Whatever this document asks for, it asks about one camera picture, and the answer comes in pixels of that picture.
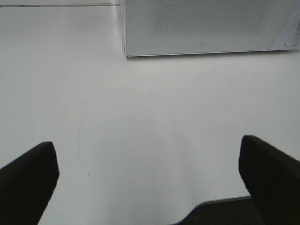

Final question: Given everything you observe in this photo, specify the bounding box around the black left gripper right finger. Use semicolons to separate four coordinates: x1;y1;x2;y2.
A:
239;135;300;225

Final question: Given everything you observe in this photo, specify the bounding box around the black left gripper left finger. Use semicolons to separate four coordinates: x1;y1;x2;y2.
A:
0;142;60;225

